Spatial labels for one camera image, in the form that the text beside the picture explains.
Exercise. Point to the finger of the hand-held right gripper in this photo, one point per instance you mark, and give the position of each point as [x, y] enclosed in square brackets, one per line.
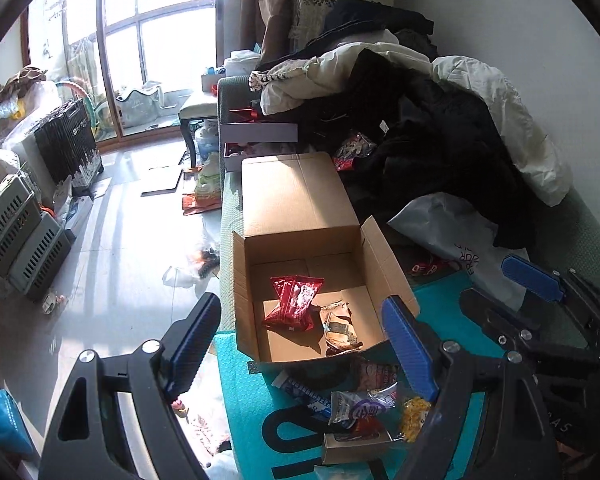
[530, 276]
[490, 315]

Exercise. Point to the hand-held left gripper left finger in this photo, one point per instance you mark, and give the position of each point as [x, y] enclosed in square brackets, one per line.
[192, 355]

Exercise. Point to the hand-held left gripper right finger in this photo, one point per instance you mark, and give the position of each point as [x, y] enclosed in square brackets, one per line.
[410, 350]

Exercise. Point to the silver packet with purple logo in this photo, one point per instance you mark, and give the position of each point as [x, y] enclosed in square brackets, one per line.
[360, 407]

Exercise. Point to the snack packets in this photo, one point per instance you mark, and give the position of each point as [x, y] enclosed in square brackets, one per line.
[350, 452]

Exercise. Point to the brown cardboard box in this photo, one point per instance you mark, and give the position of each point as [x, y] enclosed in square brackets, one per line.
[290, 200]

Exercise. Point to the brown cereal snack packet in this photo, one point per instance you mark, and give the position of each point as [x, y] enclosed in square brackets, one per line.
[380, 375]

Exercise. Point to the brown pastry snack packet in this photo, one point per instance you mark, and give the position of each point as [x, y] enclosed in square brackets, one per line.
[337, 332]

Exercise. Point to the teal mat with black print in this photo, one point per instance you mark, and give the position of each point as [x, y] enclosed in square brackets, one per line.
[250, 410]

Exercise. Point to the red printed cloth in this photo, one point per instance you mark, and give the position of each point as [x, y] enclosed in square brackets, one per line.
[425, 269]

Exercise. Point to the clear plastic bag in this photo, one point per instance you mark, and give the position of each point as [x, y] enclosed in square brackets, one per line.
[190, 270]

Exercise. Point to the white plastic bag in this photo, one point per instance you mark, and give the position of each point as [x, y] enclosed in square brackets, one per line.
[440, 230]

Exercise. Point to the blue and white tube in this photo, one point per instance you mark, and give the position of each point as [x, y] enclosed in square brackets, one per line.
[305, 395]

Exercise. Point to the green sofa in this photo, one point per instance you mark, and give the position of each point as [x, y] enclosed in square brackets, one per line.
[230, 210]

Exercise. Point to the orange packet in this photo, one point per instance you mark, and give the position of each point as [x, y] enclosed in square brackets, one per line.
[200, 203]

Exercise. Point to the black clothes pile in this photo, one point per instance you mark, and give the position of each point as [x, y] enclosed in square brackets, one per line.
[430, 160]

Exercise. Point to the white padded jacket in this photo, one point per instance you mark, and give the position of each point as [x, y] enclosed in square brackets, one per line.
[505, 110]

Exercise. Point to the grey plastic crate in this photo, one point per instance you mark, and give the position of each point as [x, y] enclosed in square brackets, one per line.
[40, 255]
[5, 215]

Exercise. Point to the blue plastic bag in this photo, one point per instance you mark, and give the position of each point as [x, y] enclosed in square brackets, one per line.
[2, 417]

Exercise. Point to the red and white snack packet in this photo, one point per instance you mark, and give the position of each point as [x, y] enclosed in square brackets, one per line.
[352, 150]

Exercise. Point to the white gift box red ribbon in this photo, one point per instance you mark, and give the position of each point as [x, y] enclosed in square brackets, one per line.
[257, 132]

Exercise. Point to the black ribbed heater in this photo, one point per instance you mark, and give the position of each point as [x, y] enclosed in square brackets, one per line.
[67, 140]

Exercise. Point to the small white table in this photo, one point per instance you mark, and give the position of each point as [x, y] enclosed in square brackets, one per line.
[197, 102]

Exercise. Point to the tissue box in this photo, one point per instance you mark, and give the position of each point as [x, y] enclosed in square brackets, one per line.
[212, 80]

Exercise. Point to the beige curtain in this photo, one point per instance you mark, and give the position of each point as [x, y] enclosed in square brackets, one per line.
[270, 5]

